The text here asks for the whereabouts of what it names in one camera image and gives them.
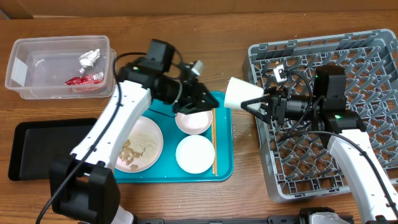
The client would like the red snack wrapper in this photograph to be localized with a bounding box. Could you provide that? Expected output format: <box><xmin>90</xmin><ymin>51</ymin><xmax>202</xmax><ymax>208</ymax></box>
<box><xmin>65</xmin><ymin>72</ymin><xmax>104</xmax><ymax>85</ymax></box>

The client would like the grey dishwasher rack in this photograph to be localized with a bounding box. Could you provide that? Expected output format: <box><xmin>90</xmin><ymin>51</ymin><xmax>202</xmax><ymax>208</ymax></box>
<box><xmin>242</xmin><ymin>29</ymin><xmax>397</xmax><ymax>203</ymax></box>

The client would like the black tray bin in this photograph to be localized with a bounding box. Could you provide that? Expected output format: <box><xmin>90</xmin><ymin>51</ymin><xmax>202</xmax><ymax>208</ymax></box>
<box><xmin>8</xmin><ymin>118</ymin><xmax>96</xmax><ymax>181</ymax></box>

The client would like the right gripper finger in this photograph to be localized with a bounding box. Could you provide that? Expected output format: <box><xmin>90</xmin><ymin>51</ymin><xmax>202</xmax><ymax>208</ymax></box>
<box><xmin>241</xmin><ymin>104</ymin><xmax>267</xmax><ymax>123</ymax></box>
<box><xmin>241</xmin><ymin>95</ymin><xmax>269</xmax><ymax>109</ymax></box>

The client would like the wooden chopstick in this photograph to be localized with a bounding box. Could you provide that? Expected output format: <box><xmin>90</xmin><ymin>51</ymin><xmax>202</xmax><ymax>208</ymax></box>
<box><xmin>212</xmin><ymin>108</ymin><xmax>218</xmax><ymax>177</ymax></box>
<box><xmin>211</xmin><ymin>108</ymin><xmax>216</xmax><ymax>175</ymax></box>

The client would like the white tissue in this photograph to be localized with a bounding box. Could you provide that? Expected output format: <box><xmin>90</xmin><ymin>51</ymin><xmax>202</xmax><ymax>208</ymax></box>
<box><xmin>78</xmin><ymin>49</ymin><xmax>100</xmax><ymax>74</ymax></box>

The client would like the white paper cup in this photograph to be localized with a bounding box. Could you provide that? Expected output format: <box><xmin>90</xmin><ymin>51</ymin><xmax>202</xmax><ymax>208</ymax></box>
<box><xmin>224</xmin><ymin>77</ymin><xmax>264</xmax><ymax>110</ymax></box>

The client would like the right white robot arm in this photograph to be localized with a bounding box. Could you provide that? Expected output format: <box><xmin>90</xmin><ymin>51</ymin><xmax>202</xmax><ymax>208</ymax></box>
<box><xmin>240</xmin><ymin>65</ymin><xmax>397</xmax><ymax>223</ymax></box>

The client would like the teal serving tray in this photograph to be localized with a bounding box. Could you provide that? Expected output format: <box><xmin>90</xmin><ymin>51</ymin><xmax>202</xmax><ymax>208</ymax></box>
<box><xmin>114</xmin><ymin>91</ymin><xmax>234</xmax><ymax>184</ymax></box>

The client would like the clear plastic bin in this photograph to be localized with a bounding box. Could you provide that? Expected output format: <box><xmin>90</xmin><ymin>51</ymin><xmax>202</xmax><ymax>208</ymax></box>
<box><xmin>5</xmin><ymin>35</ymin><xmax>116</xmax><ymax>100</ymax></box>

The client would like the pink plate with food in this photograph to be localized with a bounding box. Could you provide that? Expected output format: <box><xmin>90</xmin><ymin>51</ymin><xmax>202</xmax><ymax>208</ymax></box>
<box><xmin>115</xmin><ymin>116</ymin><xmax>164</xmax><ymax>173</ymax></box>

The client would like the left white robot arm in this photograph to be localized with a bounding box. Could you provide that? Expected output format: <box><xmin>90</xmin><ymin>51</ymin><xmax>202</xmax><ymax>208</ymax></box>
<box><xmin>36</xmin><ymin>39</ymin><xmax>219</xmax><ymax>224</ymax></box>

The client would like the white bowl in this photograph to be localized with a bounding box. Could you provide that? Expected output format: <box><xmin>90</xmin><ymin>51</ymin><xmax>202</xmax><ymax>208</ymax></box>
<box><xmin>175</xmin><ymin>135</ymin><xmax>214</xmax><ymax>174</ymax></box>

